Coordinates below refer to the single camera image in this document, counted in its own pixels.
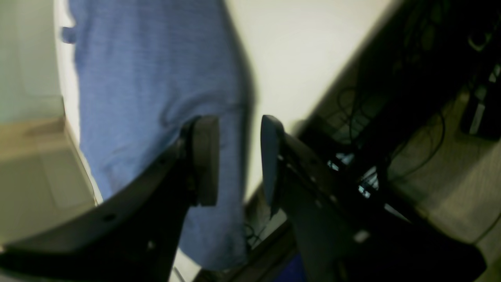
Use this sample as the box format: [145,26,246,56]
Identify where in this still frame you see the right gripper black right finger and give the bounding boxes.
[261,115,487,282]

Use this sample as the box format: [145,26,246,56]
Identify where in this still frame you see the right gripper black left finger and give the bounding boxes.
[1,116,220,282]

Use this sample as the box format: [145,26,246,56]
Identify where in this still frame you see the dark blue printed t-shirt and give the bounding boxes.
[61,0,251,271]

